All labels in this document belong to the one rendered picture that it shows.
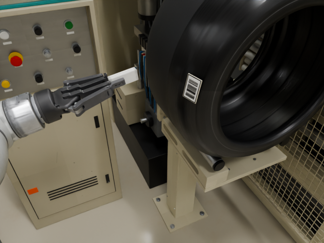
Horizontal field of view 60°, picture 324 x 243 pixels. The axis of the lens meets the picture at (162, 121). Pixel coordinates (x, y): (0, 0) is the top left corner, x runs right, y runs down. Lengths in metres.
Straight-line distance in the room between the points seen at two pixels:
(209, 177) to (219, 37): 0.49
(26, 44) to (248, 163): 0.98
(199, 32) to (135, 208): 1.45
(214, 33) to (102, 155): 1.14
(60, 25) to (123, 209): 1.19
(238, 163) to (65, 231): 1.20
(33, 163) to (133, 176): 0.79
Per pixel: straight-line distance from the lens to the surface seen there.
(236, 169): 1.08
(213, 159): 0.94
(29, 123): 0.65
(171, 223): 1.84
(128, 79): 0.69
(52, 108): 0.65
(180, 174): 1.52
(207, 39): 0.63
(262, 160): 1.14
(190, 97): 0.66
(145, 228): 1.84
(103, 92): 0.64
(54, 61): 1.31
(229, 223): 1.90
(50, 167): 1.59
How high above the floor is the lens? 1.59
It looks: 39 degrees down
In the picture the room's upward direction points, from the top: straight up
